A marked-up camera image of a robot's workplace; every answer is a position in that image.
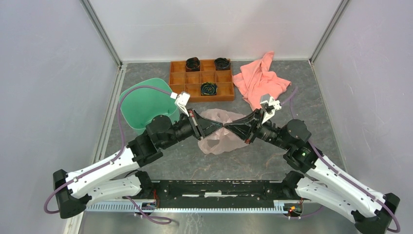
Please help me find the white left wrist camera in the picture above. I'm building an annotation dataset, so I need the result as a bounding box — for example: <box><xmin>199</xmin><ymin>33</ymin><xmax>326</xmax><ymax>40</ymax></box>
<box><xmin>170</xmin><ymin>91</ymin><xmax>190</xmax><ymax>116</ymax></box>

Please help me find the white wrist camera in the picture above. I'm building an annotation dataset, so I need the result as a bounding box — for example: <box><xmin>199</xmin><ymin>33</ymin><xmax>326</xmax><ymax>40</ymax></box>
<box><xmin>170</xmin><ymin>91</ymin><xmax>190</xmax><ymax>116</ymax></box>
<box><xmin>260</xmin><ymin>94</ymin><xmax>282</xmax><ymax>124</ymax></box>

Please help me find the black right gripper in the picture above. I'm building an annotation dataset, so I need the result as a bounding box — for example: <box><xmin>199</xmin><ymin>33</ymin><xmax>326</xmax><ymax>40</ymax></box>
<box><xmin>223</xmin><ymin>108</ymin><xmax>291</xmax><ymax>150</ymax></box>

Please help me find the rolled tie with orange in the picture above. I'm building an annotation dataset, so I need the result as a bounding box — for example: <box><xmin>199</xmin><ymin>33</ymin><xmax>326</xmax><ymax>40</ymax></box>
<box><xmin>185</xmin><ymin>57</ymin><xmax>201</xmax><ymax>72</ymax></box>

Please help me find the rolled black tie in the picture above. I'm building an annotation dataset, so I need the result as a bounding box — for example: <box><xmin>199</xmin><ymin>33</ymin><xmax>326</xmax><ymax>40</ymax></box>
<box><xmin>214</xmin><ymin>58</ymin><xmax>231</xmax><ymax>71</ymax></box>

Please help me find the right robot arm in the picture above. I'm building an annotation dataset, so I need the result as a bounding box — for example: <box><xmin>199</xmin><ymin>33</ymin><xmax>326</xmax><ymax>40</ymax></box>
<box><xmin>224</xmin><ymin>109</ymin><xmax>401</xmax><ymax>234</ymax></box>

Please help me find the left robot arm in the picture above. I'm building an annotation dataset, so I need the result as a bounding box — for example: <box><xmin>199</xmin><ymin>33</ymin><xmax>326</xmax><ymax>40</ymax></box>
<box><xmin>53</xmin><ymin>109</ymin><xmax>223</xmax><ymax>219</ymax></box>

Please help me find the pink plastic trash bag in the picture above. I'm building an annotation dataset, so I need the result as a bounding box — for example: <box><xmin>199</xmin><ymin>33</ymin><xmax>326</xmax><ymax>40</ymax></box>
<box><xmin>198</xmin><ymin>109</ymin><xmax>247</xmax><ymax>155</ymax></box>

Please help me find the pink cloth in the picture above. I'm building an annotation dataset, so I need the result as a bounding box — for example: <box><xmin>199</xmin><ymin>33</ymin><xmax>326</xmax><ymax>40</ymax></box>
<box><xmin>233</xmin><ymin>51</ymin><xmax>291</xmax><ymax>110</ymax></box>

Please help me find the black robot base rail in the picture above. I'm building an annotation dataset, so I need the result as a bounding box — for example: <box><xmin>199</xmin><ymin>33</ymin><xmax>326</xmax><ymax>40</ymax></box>
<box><xmin>133</xmin><ymin>180</ymin><xmax>300</xmax><ymax>209</ymax></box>

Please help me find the green plastic trash bin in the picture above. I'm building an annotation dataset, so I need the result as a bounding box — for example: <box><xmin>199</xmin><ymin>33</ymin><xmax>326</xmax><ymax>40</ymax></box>
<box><xmin>119</xmin><ymin>78</ymin><xmax>180</xmax><ymax>135</ymax></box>

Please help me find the wooden compartment tray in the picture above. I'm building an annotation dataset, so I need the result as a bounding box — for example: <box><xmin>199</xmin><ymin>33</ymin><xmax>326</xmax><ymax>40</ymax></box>
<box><xmin>169</xmin><ymin>59</ymin><xmax>235</xmax><ymax>102</ymax></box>

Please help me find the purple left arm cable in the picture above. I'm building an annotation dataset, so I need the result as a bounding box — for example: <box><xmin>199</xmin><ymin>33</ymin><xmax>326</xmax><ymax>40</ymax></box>
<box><xmin>43</xmin><ymin>85</ymin><xmax>175</xmax><ymax>215</ymax></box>

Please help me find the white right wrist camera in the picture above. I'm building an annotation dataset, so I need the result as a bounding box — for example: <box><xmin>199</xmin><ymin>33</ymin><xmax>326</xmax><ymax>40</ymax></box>
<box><xmin>260</xmin><ymin>94</ymin><xmax>282</xmax><ymax>124</ymax></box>

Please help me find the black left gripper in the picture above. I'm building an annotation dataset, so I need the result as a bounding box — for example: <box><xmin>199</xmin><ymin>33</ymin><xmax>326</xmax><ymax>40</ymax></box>
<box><xmin>161</xmin><ymin>108</ymin><xmax>224</xmax><ymax>149</ymax></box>

